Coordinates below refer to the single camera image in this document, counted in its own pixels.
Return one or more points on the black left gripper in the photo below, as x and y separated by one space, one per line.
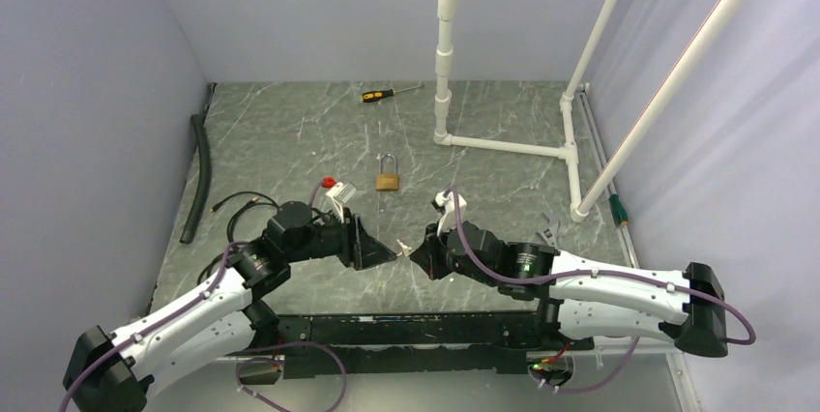
358 249

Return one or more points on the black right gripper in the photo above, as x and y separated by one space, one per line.
427 256

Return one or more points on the silver key bunch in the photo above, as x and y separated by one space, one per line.
405 250

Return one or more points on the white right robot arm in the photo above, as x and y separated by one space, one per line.
584 298

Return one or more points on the brass padlock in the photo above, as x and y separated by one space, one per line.
387 178

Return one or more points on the yellow black screwdriver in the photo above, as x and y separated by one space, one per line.
374 96

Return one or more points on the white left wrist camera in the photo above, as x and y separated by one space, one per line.
338 194

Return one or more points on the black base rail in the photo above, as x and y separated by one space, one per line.
501 341

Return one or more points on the green handle screwdriver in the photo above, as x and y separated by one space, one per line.
618 211

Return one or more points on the white pvc pipe frame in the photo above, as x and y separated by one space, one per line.
580 202

